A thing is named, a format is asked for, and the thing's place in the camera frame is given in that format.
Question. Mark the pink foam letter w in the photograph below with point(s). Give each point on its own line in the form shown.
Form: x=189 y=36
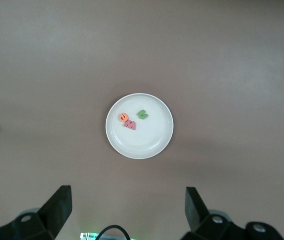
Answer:
x=129 y=125

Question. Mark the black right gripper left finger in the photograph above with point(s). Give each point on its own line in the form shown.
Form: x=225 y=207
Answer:
x=54 y=215

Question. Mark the brown paper table cover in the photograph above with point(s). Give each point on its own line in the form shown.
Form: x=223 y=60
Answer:
x=207 y=62

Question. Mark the orange foam letter e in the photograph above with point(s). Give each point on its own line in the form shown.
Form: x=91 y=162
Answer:
x=122 y=118

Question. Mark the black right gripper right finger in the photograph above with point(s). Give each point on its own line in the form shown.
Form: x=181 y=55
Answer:
x=199 y=220

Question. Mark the green foam letter n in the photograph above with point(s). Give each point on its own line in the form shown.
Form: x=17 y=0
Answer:
x=141 y=115

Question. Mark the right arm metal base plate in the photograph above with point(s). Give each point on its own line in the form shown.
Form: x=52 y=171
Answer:
x=89 y=236

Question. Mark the beige round plate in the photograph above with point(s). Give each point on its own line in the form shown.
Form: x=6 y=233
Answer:
x=144 y=140

